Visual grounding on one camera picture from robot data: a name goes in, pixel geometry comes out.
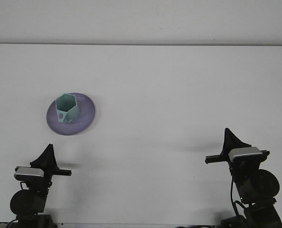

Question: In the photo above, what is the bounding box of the pale blue hexagonal cup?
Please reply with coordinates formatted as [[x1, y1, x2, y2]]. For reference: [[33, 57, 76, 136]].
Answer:
[[55, 93, 80, 125]]

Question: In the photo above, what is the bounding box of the pale purple round plate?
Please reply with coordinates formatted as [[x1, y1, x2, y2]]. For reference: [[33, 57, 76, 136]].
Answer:
[[46, 92, 97, 136]]

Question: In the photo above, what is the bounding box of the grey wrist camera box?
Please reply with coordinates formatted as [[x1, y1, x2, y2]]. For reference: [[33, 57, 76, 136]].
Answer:
[[228, 147, 264, 162], [14, 166, 45, 181]]

